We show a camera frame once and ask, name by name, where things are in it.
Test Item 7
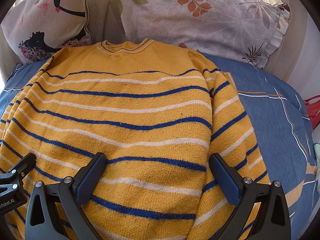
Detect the yellow striped knit sweater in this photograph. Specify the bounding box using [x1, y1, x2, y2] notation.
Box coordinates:
[1, 39, 270, 239]

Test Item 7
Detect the blue plaid bed sheet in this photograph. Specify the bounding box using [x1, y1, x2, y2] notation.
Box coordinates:
[0, 52, 320, 240]

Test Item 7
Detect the red bag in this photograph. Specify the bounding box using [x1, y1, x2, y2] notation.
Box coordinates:
[304, 95, 320, 130]

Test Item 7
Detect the beige upholstered headboard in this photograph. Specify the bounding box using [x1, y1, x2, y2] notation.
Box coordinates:
[0, 0, 313, 81]

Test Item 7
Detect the cream cushion with black silhouette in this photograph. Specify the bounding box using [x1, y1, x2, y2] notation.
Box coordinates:
[1, 0, 93, 64]

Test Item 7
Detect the white leaf print pillow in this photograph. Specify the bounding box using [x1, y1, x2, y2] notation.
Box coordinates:
[116, 0, 290, 68]

